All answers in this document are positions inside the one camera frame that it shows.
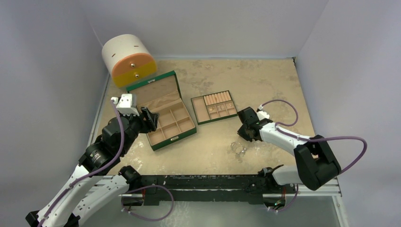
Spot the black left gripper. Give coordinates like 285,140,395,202
120,106,158,154

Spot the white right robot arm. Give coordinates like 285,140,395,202
237,107,342,192

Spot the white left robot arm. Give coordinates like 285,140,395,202
26,107,159,227

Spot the green jewelry box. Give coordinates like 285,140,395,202
126,70,197,151

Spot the green jewelry tray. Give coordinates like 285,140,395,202
191,90,237,125

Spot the white cylindrical drawer cabinet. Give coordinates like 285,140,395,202
102,34,157,88

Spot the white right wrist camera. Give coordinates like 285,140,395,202
256,105,270,121

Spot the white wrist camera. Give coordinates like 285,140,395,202
256,105,270,121
111,93,139,116

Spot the silver chain bracelet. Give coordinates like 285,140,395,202
230,141,247,156

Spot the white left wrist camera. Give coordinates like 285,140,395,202
111,93,139,116

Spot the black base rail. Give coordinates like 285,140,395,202
123,175,296,208

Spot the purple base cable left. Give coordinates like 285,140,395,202
121,184,175,222

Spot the aluminium rail extrusion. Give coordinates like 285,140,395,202
263,175,342,198

